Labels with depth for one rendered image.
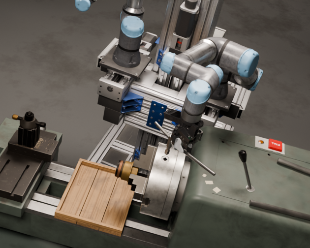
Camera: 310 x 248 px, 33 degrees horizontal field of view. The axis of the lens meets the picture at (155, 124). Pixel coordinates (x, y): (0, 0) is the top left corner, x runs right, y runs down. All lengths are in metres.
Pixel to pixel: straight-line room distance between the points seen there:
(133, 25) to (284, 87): 2.90
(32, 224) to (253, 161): 1.02
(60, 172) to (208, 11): 1.09
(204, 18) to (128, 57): 0.44
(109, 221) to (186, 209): 0.42
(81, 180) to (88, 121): 1.76
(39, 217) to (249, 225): 0.92
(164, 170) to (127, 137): 1.69
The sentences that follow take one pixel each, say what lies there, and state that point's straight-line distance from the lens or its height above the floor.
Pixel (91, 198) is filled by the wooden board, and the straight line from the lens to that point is 2.38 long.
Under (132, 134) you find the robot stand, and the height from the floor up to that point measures 0.21.
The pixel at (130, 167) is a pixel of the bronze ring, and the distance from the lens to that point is 2.21.
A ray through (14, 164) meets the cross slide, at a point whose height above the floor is 0.97.
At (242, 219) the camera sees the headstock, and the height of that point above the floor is 1.21.
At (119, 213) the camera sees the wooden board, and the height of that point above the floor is 0.89.
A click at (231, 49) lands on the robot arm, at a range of 2.16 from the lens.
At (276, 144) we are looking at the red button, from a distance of 2.35.
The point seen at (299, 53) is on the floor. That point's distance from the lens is 6.04.
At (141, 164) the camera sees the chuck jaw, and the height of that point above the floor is 1.13.
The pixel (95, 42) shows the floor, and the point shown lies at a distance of 5.19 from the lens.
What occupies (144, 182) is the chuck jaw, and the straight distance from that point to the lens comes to 2.19.
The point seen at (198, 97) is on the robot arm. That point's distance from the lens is 1.72.
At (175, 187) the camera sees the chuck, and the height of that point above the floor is 1.18.
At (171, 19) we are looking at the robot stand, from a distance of 2.76.
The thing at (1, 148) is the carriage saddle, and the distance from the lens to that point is 2.53.
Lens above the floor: 2.64
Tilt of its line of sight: 38 degrees down
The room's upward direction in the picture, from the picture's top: 14 degrees clockwise
